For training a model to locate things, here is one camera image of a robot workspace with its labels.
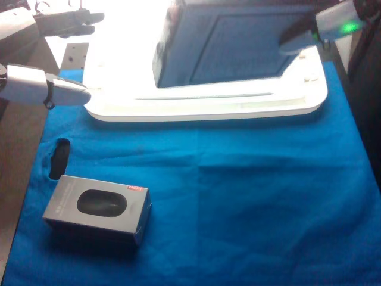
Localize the large white printed box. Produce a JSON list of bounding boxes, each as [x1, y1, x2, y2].
[[151, 0, 317, 89]]

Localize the blue cloth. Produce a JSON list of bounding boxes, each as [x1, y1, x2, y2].
[[0, 61, 381, 286]]

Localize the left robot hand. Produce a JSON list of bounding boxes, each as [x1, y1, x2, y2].
[[0, 8, 105, 41]]

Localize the white plastic tray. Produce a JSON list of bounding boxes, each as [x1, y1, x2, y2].
[[83, 44, 329, 123]]

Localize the grey mouse box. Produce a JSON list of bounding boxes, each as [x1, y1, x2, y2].
[[42, 174, 153, 247]]

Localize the grey metal plate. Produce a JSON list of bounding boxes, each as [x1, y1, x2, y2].
[[60, 43, 90, 70]]

